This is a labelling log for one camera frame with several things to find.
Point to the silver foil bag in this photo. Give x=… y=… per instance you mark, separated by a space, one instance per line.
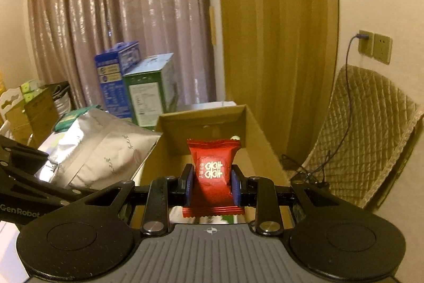
x=99 y=150

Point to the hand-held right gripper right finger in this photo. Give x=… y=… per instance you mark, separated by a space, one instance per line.
x=236 y=187

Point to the green plastic bag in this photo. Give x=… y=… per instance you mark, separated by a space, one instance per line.
x=73 y=119

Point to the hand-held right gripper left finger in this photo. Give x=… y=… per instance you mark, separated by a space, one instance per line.
x=188 y=185

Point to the light green tissue packs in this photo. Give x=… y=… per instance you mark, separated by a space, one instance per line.
x=31 y=90

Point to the beige wall socket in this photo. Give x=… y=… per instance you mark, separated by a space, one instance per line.
x=382 y=49
x=367 y=46

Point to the purple charger plug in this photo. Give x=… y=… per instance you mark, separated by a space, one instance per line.
x=360 y=36

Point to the pinkish pleated curtain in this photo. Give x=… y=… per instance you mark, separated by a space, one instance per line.
x=116 y=4

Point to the yellow hanging strip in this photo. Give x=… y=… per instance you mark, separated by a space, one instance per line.
x=212 y=26

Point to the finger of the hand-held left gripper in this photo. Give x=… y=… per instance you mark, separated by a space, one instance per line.
x=43 y=185
x=23 y=150

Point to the white cardboard hanger flap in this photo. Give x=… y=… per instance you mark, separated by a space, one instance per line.
x=11 y=102

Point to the quilted beige chair cushion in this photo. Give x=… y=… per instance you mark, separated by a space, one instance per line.
x=367 y=130

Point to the red candy packet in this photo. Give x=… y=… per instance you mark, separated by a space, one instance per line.
x=213 y=170

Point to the wooden door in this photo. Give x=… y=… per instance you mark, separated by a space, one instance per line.
x=278 y=37

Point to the tall green carton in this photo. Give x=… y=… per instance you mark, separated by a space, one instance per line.
x=149 y=94

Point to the brown storage cardboard box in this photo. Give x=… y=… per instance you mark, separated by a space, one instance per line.
x=36 y=114

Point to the tall blue carton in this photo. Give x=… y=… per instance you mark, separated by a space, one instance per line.
x=112 y=77

